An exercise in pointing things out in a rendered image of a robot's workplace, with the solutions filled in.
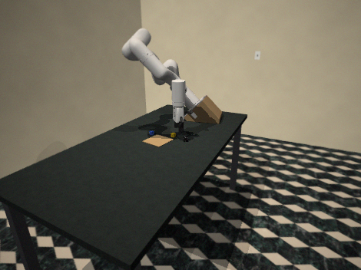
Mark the tan flat mat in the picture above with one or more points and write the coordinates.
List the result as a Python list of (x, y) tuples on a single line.
[(158, 140)]

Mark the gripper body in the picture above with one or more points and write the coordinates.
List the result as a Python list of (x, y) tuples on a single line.
[(177, 113)]

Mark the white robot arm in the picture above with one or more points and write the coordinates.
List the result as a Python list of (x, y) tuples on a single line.
[(167, 72)]

